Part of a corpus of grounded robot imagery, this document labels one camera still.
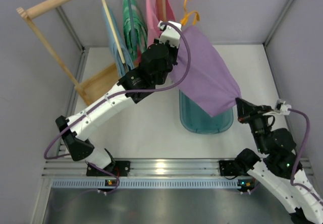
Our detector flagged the purple trousers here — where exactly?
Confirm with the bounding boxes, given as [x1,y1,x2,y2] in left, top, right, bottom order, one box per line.
[178,26,241,117]

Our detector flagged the orange plastic hanger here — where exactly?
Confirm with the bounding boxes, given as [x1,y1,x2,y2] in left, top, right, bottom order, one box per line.
[179,0,201,26]

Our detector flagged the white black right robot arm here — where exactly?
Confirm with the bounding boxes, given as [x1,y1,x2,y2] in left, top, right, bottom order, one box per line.
[234,98,322,223]

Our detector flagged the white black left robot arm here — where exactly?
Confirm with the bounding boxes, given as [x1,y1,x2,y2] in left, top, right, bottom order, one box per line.
[56,39,179,171]

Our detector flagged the green patterned trousers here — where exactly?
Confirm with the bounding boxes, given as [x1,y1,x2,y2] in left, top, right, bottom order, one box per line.
[123,0,148,61]

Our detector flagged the pink trousers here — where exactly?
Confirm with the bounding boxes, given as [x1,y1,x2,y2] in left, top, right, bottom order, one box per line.
[146,0,161,47]

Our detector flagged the light wooden hanger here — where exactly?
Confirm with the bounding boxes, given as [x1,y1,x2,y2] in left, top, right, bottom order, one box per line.
[101,0,125,64]

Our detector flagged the light blue trousers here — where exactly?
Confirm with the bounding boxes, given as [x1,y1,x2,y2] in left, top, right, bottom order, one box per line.
[102,7,134,77]

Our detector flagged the teal plastic bin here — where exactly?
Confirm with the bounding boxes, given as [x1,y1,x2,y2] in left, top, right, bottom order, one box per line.
[179,91,234,134]

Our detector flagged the wooden clothes rack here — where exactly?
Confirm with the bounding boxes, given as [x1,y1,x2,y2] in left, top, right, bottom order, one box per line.
[16,0,169,106]

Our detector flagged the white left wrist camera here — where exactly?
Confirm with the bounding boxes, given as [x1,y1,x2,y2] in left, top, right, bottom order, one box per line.
[158,21,181,49]

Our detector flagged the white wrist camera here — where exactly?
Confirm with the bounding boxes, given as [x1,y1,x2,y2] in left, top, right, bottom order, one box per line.
[263,99,291,116]
[158,21,181,49]

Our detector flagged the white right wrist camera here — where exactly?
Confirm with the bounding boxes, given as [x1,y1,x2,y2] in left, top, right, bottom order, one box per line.
[263,99,291,116]

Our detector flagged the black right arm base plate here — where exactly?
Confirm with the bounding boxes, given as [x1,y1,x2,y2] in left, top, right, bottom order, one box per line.
[219,159,256,180]

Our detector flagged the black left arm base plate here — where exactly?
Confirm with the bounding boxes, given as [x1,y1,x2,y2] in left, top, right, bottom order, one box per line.
[86,160,131,177]

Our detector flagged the aluminium mounting rail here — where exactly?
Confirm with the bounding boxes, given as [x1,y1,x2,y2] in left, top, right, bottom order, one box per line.
[41,157,315,178]

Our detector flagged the white slotted cable duct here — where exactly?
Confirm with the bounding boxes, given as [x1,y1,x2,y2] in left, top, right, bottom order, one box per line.
[51,179,241,189]

